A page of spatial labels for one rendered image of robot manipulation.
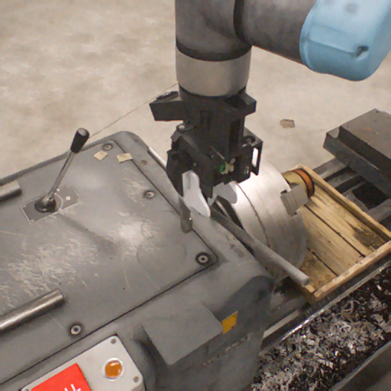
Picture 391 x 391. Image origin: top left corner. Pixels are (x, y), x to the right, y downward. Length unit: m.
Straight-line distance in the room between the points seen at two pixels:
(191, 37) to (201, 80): 0.04
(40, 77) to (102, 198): 2.95
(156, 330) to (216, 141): 0.27
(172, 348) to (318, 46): 0.41
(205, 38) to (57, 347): 0.42
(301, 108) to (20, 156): 1.88
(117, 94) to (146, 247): 2.70
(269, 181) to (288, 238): 0.11
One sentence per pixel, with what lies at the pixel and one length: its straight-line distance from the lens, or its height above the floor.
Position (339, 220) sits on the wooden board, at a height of 0.89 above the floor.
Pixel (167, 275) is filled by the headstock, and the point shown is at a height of 1.26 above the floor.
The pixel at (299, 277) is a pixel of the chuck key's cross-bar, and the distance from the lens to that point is 0.49.
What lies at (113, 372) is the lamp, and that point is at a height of 1.26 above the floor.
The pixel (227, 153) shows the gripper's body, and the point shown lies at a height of 1.49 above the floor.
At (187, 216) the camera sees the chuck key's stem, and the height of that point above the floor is 1.29.
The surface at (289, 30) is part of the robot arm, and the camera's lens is 0.36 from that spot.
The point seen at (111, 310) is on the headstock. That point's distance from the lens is 0.64.
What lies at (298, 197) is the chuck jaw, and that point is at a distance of 0.88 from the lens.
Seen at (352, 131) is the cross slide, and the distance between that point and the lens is 1.44.
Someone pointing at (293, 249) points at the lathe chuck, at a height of 1.13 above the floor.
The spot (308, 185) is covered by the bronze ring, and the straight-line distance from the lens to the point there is 1.02.
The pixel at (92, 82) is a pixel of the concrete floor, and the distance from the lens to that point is 3.52.
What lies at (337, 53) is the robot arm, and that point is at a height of 1.64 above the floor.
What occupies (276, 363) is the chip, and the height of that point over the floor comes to 0.56.
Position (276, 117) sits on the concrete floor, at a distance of 3.12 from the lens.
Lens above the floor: 1.80
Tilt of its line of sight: 46 degrees down
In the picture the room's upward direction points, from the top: straight up
